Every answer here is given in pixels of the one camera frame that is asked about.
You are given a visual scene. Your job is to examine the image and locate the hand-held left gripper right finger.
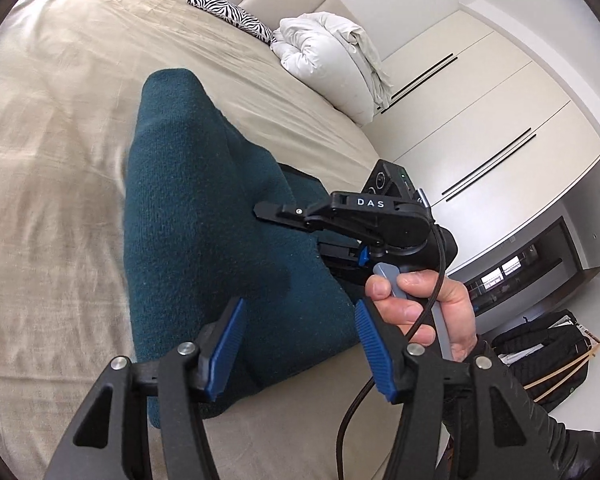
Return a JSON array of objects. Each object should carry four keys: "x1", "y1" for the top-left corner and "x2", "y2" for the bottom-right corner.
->
[{"x1": 354, "y1": 299, "x2": 566, "y2": 480}]

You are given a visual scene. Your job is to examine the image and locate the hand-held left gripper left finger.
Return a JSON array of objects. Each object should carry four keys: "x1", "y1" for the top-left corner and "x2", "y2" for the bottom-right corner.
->
[{"x1": 45, "y1": 296, "x2": 248, "y2": 480}]

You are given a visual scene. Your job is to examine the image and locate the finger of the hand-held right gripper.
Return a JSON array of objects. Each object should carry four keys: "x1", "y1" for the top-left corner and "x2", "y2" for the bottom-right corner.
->
[
  {"x1": 255, "y1": 199, "x2": 338, "y2": 229},
  {"x1": 319, "y1": 241, "x2": 374, "y2": 282}
]

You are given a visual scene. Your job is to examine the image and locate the dark teal knit sweater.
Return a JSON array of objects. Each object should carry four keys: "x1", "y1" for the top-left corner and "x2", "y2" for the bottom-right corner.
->
[{"x1": 122, "y1": 69, "x2": 376, "y2": 430}]

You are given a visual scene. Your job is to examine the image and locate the person's right hand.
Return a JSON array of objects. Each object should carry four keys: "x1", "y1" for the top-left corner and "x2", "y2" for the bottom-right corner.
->
[{"x1": 364, "y1": 269, "x2": 479, "y2": 362}]

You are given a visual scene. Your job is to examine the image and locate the white built-in wardrobe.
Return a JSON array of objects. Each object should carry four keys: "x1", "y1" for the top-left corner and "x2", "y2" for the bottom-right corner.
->
[{"x1": 370, "y1": 2, "x2": 600, "y2": 276}]

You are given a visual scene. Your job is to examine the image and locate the dark wooden shelf unit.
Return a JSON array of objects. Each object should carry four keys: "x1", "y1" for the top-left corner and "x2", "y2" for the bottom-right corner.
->
[{"x1": 450, "y1": 215, "x2": 600, "y2": 331}]

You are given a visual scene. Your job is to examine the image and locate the white bundled duvet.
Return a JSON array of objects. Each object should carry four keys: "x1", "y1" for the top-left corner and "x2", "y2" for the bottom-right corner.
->
[{"x1": 270, "y1": 11, "x2": 396, "y2": 128}]

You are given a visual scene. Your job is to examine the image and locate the black backpack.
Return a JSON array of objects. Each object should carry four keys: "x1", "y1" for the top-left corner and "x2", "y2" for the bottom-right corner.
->
[{"x1": 490, "y1": 310, "x2": 600, "y2": 413}]

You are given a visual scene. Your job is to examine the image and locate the wooden sticks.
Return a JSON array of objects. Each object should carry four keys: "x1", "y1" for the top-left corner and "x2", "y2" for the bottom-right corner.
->
[{"x1": 522, "y1": 342, "x2": 600, "y2": 403}]

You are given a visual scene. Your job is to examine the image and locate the zebra print pillow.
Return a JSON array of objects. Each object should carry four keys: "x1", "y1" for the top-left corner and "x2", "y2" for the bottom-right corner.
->
[{"x1": 187, "y1": 0, "x2": 277, "y2": 46}]

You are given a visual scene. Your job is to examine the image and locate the bed with beige sheet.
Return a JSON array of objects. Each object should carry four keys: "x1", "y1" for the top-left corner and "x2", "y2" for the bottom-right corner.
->
[{"x1": 0, "y1": 0, "x2": 406, "y2": 480}]

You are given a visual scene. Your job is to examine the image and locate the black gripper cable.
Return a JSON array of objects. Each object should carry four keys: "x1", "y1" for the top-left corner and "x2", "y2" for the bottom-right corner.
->
[{"x1": 334, "y1": 220, "x2": 447, "y2": 480}]

